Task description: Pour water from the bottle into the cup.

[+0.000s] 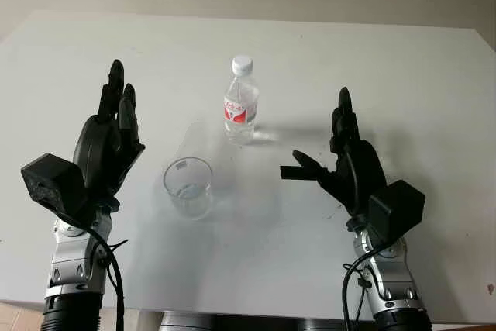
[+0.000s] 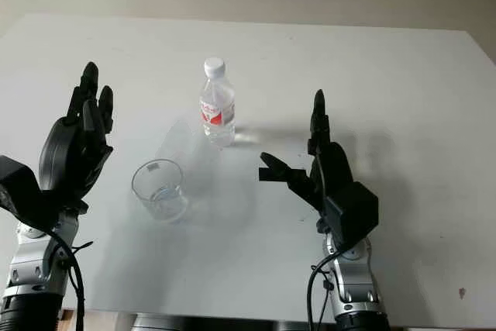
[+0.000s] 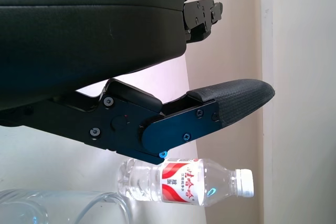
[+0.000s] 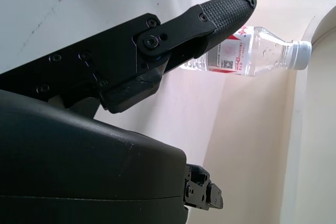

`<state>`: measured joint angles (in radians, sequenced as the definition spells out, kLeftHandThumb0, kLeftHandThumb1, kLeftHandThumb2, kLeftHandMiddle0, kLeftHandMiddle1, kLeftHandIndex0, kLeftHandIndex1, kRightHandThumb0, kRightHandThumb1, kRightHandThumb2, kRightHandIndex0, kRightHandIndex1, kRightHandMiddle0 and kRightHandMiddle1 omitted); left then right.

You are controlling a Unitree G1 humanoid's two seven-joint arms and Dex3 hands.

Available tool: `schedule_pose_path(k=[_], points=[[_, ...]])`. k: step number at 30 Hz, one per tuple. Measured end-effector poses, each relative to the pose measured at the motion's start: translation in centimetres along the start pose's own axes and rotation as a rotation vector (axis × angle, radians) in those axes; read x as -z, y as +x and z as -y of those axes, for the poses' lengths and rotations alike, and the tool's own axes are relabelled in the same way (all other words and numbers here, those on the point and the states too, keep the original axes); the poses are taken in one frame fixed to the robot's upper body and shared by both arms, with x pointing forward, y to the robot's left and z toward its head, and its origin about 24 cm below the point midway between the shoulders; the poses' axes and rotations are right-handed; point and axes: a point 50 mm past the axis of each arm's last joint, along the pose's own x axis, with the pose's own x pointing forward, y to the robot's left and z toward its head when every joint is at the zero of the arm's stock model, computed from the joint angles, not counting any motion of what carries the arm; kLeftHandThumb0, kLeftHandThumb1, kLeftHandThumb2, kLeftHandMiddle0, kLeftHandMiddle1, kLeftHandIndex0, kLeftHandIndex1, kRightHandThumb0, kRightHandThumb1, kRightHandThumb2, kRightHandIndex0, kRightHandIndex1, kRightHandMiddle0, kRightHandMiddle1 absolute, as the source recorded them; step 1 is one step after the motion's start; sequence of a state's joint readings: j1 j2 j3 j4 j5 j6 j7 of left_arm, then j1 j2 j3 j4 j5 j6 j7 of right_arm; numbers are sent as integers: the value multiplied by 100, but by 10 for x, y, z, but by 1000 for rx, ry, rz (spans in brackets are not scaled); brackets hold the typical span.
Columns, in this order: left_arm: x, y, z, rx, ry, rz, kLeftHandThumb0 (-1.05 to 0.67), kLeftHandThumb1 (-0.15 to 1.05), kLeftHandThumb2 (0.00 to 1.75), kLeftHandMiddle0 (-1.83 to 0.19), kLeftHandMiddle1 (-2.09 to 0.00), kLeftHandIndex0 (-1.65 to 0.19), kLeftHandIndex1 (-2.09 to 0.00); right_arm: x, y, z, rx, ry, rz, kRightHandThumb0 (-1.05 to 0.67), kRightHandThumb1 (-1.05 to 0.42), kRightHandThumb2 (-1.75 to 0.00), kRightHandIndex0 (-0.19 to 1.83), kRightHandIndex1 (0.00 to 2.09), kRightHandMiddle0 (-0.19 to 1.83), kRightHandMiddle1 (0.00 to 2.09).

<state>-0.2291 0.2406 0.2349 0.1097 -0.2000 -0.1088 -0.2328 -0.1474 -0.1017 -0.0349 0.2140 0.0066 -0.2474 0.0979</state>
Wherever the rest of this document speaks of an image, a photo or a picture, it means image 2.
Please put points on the black robot torso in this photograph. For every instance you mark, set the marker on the black robot torso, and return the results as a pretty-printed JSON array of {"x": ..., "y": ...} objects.
[{"x": 162, "y": 324}]

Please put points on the clear glass cup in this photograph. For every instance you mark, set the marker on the clear glass cup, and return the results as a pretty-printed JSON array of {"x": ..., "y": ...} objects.
[{"x": 160, "y": 199}]

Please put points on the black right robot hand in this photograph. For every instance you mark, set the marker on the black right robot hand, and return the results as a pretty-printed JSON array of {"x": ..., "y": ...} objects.
[{"x": 333, "y": 168}]

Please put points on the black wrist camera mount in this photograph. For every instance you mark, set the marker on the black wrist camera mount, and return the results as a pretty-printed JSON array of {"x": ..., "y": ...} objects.
[
  {"x": 354, "y": 207},
  {"x": 19, "y": 187}
]

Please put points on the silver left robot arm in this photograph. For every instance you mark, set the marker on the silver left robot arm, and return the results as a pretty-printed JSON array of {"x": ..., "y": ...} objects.
[{"x": 31, "y": 269}]

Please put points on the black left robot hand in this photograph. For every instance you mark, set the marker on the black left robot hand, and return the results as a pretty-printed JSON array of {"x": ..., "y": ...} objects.
[{"x": 64, "y": 152}]

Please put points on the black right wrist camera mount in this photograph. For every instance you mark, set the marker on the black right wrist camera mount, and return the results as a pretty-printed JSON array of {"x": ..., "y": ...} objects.
[{"x": 354, "y": 207}]

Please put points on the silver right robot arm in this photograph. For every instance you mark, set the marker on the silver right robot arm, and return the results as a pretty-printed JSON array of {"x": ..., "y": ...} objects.
[{"x": 354, "y": 280}]

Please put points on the clear plastic water bottle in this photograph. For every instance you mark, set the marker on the clear plastic water bottle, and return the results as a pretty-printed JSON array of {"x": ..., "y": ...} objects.
[{"x": 217, "y": 114}]

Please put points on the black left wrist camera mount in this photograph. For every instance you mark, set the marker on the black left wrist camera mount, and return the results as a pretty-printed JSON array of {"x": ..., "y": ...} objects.
[{"x": 19, "y": 187}]

